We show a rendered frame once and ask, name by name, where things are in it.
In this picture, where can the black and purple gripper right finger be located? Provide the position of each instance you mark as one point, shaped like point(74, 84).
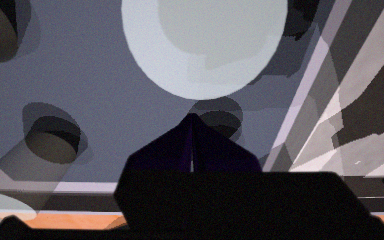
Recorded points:
point(213, 152)

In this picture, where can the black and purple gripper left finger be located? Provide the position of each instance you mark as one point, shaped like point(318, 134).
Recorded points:
point(170, 151)

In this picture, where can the white shallow rectangular tray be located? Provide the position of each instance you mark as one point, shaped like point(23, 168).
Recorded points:
point(349, 140)

